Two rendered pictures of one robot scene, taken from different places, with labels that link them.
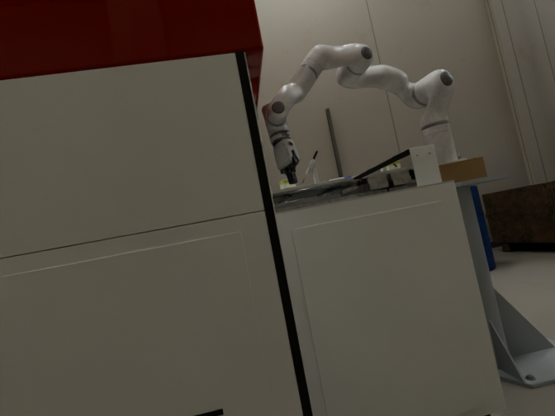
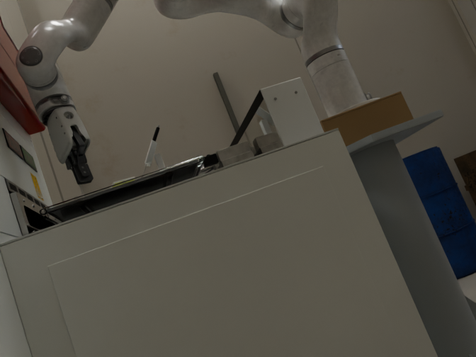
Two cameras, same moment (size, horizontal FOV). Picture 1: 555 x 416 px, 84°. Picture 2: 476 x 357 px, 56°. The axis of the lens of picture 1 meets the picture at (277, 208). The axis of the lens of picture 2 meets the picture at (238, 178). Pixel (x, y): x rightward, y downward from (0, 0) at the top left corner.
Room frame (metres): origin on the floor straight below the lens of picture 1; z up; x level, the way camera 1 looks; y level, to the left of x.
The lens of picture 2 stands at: (0.21, -0.28, 0.68)
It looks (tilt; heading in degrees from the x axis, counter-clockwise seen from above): 8 degrees up; 353
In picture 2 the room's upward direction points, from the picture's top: 22 degrees counter-clockwise
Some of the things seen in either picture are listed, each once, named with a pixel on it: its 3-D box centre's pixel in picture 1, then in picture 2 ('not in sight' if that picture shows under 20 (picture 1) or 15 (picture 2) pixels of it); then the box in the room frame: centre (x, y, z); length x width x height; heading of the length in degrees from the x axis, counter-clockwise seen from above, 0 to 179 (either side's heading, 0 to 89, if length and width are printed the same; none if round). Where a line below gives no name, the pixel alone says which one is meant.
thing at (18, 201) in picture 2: not in sight; (45, 227); (1.32, 0.07, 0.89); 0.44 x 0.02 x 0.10; 7
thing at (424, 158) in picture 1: (389, 179); (263, 150); (1.34, -0.50, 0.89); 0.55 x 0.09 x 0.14; 7
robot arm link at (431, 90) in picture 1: (434, 100); (314, 18); (1.39, -0.81, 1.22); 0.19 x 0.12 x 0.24; 16
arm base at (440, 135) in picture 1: (439, 146); (338, 88); (1.43, -0.80, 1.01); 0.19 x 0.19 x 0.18
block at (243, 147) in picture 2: (375, 179); (232, 152); (1.26, -0.41, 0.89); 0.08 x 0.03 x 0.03; 97
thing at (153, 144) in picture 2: (311, 172); (154, 161); (1.62, -0.21, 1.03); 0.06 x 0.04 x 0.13; 97
